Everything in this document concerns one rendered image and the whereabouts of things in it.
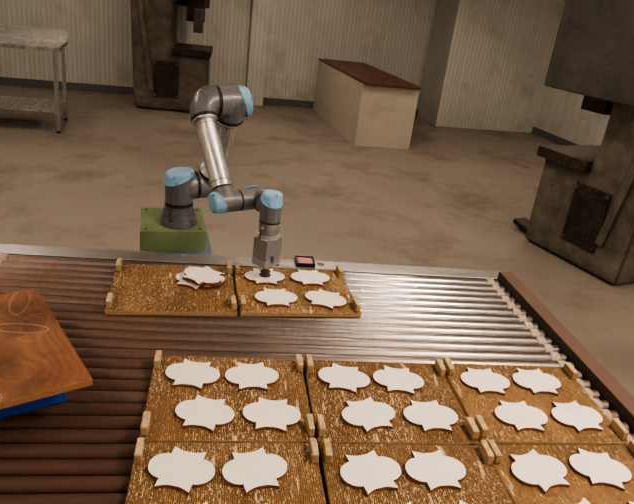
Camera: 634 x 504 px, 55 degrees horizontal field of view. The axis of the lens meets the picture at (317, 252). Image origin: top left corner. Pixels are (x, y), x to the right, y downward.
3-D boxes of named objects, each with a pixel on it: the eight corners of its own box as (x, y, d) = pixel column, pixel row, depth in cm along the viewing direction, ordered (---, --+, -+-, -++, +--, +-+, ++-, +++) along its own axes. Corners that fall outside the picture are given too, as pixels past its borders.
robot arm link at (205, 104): (185, 78, 217) (219, 207, 207) (214, 78, 222) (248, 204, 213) (176, 95, 226) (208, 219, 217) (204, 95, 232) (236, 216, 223)
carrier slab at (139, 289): (117, 267, 223) (117, 263, 222) (230, 270, 232) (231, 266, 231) (104, 314, 192) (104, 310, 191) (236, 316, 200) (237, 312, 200)
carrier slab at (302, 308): (233, 270, 232) (233, 266, 231) (338, 273, 241) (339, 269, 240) (240, 316, 201) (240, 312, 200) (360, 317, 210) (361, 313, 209)
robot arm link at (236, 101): (185, 185, 263) (211, 77, 225) (218, 182, 270) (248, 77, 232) (195, 205, 257) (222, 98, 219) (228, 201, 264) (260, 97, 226)
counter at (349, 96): (357, 113, 1110) (364, 62, 1076) (410, 150, 881) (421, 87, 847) (312, 109, 1088) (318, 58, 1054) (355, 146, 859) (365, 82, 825)
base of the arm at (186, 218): (158, 216, 263) (158, 194, 259) (193, 215, 268) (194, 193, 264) (162, 230, 250) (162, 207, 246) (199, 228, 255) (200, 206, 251)
